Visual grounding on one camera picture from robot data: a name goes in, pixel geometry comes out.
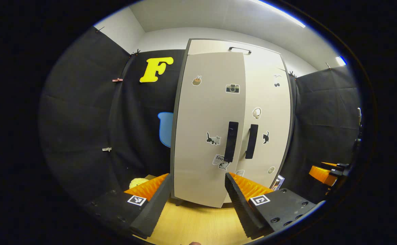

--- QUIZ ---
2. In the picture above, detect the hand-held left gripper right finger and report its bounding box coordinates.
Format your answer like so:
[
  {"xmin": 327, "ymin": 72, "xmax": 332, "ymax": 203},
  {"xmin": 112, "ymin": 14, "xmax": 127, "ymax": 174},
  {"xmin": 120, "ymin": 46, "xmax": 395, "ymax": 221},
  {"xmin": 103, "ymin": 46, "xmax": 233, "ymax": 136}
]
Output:
[{"xmin": 225, "ymin": 172, "xmax": 321, "ymax": 239}]

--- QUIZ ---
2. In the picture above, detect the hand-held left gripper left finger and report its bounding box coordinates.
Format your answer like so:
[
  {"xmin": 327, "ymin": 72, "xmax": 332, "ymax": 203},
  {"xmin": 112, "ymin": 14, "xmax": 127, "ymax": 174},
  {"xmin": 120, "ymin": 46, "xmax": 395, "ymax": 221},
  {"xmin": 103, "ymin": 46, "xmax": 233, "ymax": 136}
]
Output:
[{"xmin": 93, "ymin": 173, "xmax": 174, "ymax": 239}]

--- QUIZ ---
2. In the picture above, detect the white shoe cabinet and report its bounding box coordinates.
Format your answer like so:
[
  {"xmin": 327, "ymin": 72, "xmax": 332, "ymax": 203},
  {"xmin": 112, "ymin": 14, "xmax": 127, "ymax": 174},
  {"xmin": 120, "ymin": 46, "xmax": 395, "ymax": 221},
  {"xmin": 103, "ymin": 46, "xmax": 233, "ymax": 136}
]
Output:
[{"xmin": 170, "ymin": 38, "xmax": 296, "ymax": 209}]

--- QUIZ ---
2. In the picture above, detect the white cabinet door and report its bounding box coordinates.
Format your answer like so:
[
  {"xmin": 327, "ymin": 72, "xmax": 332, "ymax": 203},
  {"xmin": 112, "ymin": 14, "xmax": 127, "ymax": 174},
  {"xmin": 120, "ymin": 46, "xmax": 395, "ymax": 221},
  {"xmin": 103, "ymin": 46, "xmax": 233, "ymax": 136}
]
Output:
[
  {"xmin": 173, "ymin": 52, "xmax": 246, "ymax": 209},
  {"xmin": 223, "ymin": 51, "xmax": 291, "ymax": 204}
]

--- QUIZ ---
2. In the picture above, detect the white cabinet drawer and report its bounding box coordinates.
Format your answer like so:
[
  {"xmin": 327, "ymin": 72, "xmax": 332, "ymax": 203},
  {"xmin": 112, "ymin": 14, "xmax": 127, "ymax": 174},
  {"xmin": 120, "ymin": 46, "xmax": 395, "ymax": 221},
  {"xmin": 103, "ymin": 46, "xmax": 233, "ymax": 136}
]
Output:
[{"xmin": 187, "ymin": 39, "xmax": 284, "ymax": 63}]

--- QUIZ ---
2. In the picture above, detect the yellow plush toy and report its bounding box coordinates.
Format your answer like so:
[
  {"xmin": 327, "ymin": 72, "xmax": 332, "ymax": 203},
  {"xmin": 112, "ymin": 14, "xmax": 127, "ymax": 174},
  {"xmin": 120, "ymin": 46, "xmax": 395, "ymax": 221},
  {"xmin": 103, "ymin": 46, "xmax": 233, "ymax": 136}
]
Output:
[{"xmin": 129, "ymin": 178, "xmax": 150, "ymax": 190}]

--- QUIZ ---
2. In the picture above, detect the lilac book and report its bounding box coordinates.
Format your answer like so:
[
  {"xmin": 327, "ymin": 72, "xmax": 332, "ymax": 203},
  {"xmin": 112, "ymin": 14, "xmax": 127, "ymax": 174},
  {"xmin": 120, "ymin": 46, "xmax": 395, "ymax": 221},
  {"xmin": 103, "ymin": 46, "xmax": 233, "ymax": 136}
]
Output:
[{"xmin": 272, "ymin": 175, "xmax": 286, "ymax": 191}]

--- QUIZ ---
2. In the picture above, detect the black backdrop cloth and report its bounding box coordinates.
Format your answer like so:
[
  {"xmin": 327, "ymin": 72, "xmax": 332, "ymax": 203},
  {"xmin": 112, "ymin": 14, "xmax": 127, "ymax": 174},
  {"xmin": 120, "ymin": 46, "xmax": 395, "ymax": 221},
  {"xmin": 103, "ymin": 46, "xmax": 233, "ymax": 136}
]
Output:
[{"xmin": 39, "ymin": 27, "xmax": 362, "ymax": 205}]

